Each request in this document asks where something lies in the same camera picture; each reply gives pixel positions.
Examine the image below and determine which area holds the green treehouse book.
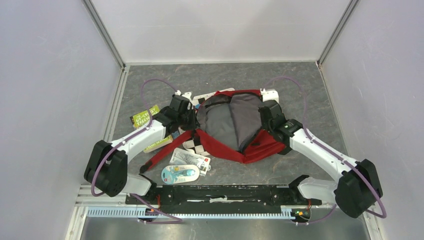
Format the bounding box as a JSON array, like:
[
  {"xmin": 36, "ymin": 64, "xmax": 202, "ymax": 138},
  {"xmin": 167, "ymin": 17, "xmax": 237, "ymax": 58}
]
[{"xmin": 129, "ymin": 105, "xmax": 174, "ymax": 153}]

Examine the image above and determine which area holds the red student backpack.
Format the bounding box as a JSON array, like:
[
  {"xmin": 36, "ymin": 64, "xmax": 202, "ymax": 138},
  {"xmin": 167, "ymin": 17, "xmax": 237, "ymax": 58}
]
[{"xmin": 140, "ymin": 89, "xmax": 290, "ymax": 173}]

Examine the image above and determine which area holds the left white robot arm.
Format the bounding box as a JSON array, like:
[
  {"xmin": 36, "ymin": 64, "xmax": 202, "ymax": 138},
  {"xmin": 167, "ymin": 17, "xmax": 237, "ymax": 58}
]
[{"xmin": 83, "ymin": 93, "xmax": 195, "ymax": 204}]

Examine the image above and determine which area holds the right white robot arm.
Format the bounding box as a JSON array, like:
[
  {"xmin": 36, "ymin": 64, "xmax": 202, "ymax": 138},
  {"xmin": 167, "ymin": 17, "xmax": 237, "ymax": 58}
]
[{"xmin": 258, "ymin": 100, "xmax": 387, "ymax": 219}]

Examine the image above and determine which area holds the dark blue book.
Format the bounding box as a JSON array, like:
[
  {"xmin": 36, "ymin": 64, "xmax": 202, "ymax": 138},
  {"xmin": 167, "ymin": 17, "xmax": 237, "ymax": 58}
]
[{"xmin": 171, "ymin": 130, "xmax": 180, "ymax": 140}]

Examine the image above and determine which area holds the packaged ruler set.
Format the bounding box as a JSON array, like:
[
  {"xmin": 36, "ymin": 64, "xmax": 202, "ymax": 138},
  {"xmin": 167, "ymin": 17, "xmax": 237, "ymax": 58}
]
[{"xmin": 169, "ymin": 148, "xmax": 212, "ymax": 176}]

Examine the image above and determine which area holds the blue packaged correction tape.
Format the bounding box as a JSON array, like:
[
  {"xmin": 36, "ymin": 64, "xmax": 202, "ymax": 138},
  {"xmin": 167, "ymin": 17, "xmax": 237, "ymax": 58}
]
[{"xmin": 160, "ymin": 164, "xmax": 200, "ymax": 185}]

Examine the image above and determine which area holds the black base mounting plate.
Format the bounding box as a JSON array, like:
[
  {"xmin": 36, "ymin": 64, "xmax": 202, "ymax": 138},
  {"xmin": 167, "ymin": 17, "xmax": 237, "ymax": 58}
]
[{"xmin": 142, "ymin": 184, "xmax": 322, "ymax": 214}]

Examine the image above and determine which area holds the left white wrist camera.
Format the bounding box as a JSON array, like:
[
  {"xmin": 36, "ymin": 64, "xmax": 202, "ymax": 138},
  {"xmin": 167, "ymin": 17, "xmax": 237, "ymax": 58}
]
[{"xmin": 174, "ymin": 90, "xmax": 193, "ymax": 102}]

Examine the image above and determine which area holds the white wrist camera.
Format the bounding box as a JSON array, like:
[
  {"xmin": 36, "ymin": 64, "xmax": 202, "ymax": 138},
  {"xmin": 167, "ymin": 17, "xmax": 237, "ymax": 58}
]
[
  {"xmin": 260, "ymin": 88, "xmax": 279, "ymax": 103},
  {"xmin": 174, "ymin": 90, "xmax": 193, "ymax": 102}
]

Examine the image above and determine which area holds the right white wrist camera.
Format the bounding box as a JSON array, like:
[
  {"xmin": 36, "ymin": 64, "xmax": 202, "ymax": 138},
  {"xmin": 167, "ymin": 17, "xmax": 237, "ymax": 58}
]
[{"xmin": 260, "ymin": 88, "xmax": 279, "ymax": 103}]

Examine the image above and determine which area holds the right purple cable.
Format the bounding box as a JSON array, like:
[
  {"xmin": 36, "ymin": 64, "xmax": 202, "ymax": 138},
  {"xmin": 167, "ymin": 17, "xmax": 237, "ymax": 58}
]
[{"xmin": 263, "ymin": 75, "xmax": 388, "ymax": 227}]

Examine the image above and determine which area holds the purple cable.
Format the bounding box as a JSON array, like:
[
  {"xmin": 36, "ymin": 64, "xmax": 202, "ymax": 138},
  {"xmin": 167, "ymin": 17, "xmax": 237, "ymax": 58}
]
[
  {"xmin": 263, "ymin": 75, "xmax": 388, "ymax": 227},
  {"xmin": 90, "ymin": 78, "xmax": 184, "ymax": 225}
]

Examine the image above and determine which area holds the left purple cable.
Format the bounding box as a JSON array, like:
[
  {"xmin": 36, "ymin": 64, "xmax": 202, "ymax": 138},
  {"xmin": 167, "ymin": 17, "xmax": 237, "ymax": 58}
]
[{"xmin": 90, "ymin": 78, "xmax": 184, "ymax": 225}]

